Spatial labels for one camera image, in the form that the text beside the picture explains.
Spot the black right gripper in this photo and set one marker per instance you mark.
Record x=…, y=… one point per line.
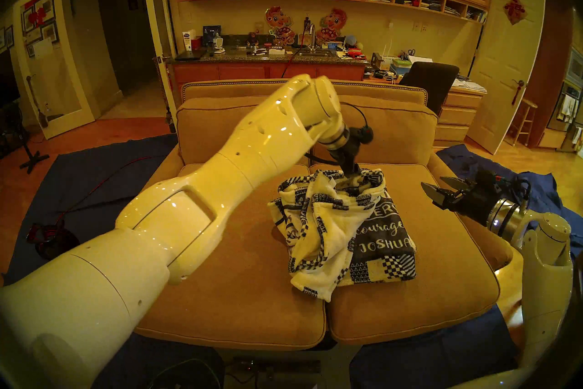
x=478, y=206

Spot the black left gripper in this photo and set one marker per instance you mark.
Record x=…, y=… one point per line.
x=348, y=158

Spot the printed scripture fleece blanket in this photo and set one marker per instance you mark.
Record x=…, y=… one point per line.
x=319, y=228

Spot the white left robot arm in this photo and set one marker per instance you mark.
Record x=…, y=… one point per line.
x=182, y=210

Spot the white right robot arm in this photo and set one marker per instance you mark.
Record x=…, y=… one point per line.
x=546, y=283

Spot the crumpled dark blue cloth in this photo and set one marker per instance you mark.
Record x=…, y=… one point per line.
x=460, y=159

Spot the wooden desk with drawers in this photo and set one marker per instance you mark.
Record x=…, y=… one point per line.
x=457, y=117

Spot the yellow sofa seat cushion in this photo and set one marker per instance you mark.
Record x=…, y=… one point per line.
x=255, y=283
x=432, y=292

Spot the wooden stool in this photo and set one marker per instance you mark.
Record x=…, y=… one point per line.
x=524, y=119

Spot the stack of papers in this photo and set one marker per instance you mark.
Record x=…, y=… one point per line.
x=469, y=85

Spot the black office chair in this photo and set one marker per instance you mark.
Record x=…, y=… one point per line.
x=430, y=82

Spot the cream panel door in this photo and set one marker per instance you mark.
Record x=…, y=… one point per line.
x=496, y=87

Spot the white wifi router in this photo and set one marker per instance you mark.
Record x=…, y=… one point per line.
x=388, y=61

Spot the white loose paper sheets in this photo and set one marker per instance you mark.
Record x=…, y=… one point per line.
x=420, y=59

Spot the blue plush ball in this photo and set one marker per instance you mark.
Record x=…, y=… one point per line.
x=350, y=41

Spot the hanging kitchen towels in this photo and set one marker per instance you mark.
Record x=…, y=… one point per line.
x=567, y=108

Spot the chrome sink faucet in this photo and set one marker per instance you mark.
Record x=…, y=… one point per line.
x=313, y=39

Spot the white flat box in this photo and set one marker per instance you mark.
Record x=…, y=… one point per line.
x=277, y=51

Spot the wooden counter with stone top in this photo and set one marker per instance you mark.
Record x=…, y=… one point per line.
x=241, y=72

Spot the small brown teddy bear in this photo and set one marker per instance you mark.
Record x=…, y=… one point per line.
x=253, y=39

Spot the steel microwave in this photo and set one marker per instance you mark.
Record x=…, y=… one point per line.
x=575, y=69

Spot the red diamond door sign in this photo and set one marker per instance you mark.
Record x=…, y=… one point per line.
x=515, y=10

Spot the black power strip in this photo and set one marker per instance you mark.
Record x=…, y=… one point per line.
x=273, y=367

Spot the black laptop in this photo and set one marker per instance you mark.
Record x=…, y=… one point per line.
x=190, y=55

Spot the red cup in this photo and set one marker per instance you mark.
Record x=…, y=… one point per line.
x=196, y=43

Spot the white lotion bottle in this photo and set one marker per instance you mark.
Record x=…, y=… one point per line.
x=187, y=41

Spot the white narrow open door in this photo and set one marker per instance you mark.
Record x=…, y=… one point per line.
x=157, y=28

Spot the white glass french door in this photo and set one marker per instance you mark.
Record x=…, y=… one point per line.
x=59, y=87

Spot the black and red floor device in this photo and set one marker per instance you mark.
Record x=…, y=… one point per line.
x=50, y=242

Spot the black standing fan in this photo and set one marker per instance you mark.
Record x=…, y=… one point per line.
x=29, y=158

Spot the white paper sheet on door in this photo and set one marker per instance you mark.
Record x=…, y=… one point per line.
x=43, y=47

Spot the red paper door decoration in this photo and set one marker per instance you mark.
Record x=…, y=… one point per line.
x=36, y=16

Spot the black television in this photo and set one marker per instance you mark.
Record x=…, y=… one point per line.
x=8, y=82

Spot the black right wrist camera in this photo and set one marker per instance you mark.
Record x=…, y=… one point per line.
x=488, y=178

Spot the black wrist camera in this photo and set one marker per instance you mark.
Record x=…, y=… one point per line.
x=488, y=178
x=363, y=135

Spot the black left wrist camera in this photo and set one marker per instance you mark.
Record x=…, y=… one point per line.
x=363, y=135

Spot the yellow loveseat sofa frame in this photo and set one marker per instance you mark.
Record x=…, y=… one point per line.
x=387, y=88

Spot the steel wall oven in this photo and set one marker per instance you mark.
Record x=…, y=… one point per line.
x=571, y=89

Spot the framed wall picture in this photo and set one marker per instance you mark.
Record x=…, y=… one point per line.
x=9, y=36

